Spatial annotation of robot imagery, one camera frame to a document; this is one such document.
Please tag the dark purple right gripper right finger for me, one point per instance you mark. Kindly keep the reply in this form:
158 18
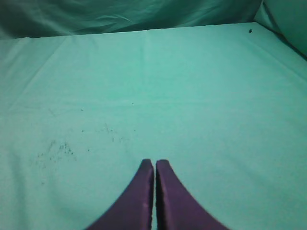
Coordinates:
176 208

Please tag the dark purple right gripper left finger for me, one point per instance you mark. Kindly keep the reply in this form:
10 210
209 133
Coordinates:
133 209

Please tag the green table cloth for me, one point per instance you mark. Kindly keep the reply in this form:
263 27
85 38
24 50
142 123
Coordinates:
225 104

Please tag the green backdrop curtain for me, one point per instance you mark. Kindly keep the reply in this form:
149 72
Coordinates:
44 18

